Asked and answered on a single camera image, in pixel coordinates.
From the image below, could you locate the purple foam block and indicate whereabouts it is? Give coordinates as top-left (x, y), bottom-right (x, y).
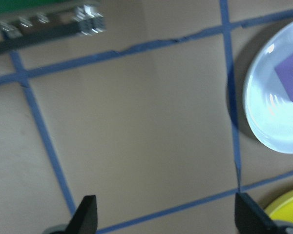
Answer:
top-left (274, 46), bottom-right (293, 106)

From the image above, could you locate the yellow plastic plate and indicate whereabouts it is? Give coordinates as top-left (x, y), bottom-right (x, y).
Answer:
top-left (263, 187), bottom-right (293, 224)

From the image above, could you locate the light blue plastic plate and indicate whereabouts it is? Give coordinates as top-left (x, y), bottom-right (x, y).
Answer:
top-left (243, 16), bottom-right (293, 155)

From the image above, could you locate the green conveyor belt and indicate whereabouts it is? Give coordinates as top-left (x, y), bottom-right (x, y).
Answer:
top-left (0, 0), bottom-right (107, 59)

